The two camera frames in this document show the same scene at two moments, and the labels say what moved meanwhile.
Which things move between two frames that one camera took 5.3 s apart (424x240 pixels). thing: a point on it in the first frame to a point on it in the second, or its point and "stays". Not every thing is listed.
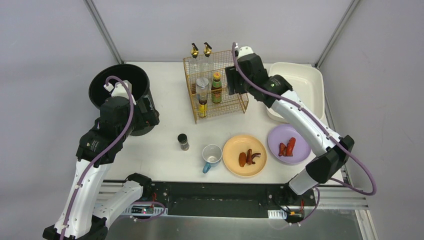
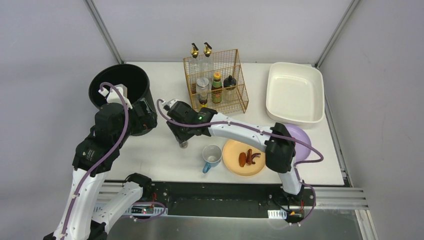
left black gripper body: (148, 110) stays
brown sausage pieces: (247, 158) stays
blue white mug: (212, 155) stays
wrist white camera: (244, 51) to (170, 103)
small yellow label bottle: (203, 108) stays
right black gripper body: (231, 81) to (180, 134)
